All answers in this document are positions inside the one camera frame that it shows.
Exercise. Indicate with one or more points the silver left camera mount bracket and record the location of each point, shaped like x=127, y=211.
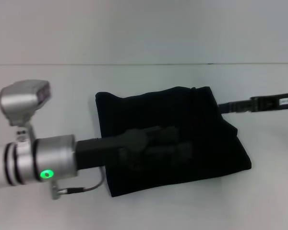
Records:
x=26, y=135

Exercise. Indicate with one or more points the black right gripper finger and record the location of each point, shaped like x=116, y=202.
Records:
x=235, y=106

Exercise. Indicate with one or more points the black shirt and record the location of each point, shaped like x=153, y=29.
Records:
x=170, y=112

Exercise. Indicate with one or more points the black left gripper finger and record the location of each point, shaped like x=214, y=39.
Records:
x=165, y=135
x=163, y=154

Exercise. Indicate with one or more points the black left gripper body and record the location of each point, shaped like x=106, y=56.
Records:
x=98, y=151

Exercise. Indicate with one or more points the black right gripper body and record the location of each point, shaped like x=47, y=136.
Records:
x=271, y=103

